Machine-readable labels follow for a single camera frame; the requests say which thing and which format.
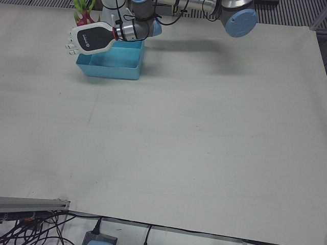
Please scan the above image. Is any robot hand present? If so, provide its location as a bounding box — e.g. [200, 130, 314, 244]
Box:
[65, 21, 118, 56]

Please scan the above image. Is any pink dragon fruit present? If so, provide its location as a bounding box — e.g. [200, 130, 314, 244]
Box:
[73, 0, 102, 28]

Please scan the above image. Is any white stand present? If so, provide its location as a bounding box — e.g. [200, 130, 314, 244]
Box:
[101, 0, 133, 26]

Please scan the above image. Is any light blue plastic bin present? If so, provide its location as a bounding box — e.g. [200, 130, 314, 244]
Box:
[76, 39, 146, 81]

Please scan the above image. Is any aluminium profile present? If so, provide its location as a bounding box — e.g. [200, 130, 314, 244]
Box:
[0, 196, 72, 213]

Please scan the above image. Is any gray ribbed box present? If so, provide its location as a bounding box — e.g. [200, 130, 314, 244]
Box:
[83, 230, 118, 243]

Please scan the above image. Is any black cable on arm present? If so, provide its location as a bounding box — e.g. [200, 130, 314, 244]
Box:
[114, 0, 223, 27]

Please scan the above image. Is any black cable bundle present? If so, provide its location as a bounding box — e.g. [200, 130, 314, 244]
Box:
[0, 209, 85, 245]

